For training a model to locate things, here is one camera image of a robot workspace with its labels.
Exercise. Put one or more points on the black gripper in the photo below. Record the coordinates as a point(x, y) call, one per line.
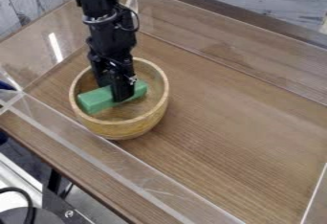
point(111, 42)

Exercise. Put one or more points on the green rectangular block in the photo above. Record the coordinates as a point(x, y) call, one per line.
point(97, 99)

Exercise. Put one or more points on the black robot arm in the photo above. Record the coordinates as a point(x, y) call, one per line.
point(97, 8)

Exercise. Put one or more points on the brown wooden bowl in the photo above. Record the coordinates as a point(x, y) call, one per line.
point(127, 120)

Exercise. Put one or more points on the black table leg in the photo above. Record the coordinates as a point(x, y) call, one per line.
point(53, 181)

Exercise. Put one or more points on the clear acrylic tray wall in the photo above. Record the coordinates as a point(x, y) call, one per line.
point(136, 191)

